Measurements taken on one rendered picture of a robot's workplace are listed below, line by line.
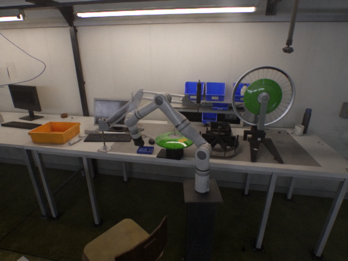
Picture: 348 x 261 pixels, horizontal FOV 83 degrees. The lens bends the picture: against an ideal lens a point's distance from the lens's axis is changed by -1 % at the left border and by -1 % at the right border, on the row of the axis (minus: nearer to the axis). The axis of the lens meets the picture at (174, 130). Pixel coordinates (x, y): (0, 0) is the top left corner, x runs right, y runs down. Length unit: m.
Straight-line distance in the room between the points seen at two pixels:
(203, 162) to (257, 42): 1.53
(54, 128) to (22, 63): 1.21
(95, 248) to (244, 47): 2.18
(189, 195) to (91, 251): 0.67
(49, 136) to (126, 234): 1.19
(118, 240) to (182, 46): 1.91
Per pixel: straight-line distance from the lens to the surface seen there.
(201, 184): 1.35
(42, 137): 2.25
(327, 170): 1.86
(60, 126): 2.46
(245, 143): 2.01
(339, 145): 2.98
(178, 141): 1.53
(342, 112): 2.78
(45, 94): 3.28
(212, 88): 2.38
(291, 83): 1.94
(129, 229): 1.52
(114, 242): 1.47
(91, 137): 2.12
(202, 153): 1.23
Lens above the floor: 1.72
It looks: 22 degrees down
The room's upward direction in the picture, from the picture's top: straight up
